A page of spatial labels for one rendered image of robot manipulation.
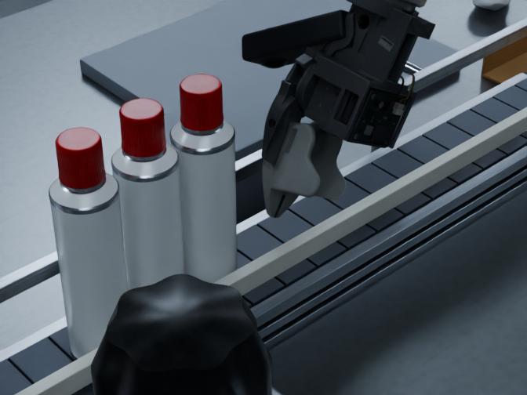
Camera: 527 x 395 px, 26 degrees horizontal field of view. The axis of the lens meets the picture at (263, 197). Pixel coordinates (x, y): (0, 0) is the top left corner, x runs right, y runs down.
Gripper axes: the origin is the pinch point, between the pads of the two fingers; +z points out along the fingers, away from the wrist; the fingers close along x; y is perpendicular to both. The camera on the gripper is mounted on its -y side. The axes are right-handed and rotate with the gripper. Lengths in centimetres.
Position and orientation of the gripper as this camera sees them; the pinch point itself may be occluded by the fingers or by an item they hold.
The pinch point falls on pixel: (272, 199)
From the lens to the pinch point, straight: 101.0
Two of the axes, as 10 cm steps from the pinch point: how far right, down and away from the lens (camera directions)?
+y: 6.6, 4.4, -6.0
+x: 6.5, 0.6, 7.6
